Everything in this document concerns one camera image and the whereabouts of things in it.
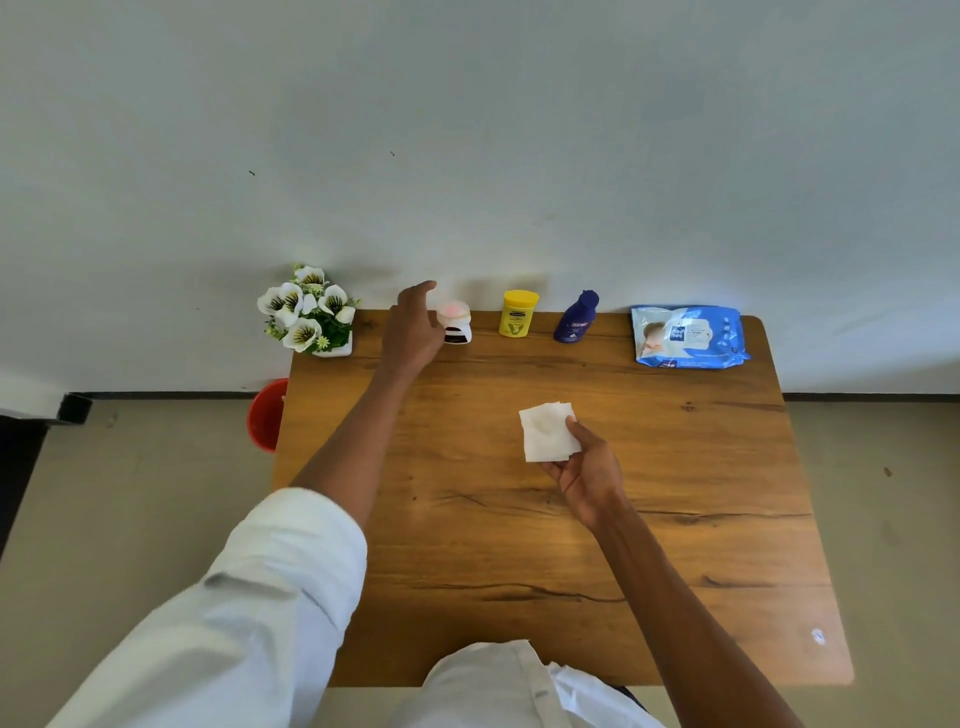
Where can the blue wet wipes pack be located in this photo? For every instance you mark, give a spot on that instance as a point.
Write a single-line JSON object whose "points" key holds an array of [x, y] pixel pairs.
{"points": [[690, 336]]}

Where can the person's left forearm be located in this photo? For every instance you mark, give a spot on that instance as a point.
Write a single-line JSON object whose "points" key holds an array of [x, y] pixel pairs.
{"points": [[360, 442]]}

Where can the person's right hand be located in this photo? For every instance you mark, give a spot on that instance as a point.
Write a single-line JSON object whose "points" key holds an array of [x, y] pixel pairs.
{"points": [[592, 480]]}

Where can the white tissue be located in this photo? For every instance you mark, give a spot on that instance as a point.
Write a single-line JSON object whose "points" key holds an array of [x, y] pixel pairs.
{"points": [[546, 431]]}

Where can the red bucket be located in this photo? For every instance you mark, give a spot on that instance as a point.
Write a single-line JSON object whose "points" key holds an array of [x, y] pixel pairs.
{"points": [[264, 416]]}

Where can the person's left thumb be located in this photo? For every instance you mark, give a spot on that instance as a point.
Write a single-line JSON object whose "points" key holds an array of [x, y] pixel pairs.
{"points": [[437, 334]]}

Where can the person's left hand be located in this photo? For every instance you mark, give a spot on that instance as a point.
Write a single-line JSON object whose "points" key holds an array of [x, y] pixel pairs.
{"points": [[409, 337]]}

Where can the white artificial flowers in pot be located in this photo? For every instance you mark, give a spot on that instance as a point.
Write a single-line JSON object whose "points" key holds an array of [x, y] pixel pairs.
{"points": [[307, 311]]}

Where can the small white jar pink lid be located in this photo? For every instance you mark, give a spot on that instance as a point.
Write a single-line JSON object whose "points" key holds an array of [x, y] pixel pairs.
{"points": [[456, 324]]}

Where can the yellow jar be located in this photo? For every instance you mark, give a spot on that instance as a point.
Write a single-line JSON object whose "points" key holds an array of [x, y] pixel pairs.
{"points": [[518, 313]]}

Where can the purple bottle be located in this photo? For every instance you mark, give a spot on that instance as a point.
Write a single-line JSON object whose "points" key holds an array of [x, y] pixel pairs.
{"points": [[576, 319]]}

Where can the person's right thumb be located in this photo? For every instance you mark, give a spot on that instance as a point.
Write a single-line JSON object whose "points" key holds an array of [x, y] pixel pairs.
{"points": [[580, 435]]}

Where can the white shirt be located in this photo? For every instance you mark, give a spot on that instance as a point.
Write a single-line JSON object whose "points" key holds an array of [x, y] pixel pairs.
{"points": [[255, 615]]}

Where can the black furniture piece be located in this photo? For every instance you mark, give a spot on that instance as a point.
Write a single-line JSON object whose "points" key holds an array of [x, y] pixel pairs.
{"points": [[19, 465]]}

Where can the person's right forearm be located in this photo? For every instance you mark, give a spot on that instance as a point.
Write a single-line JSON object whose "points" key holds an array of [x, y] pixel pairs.
{"points": [[675, 622]]}

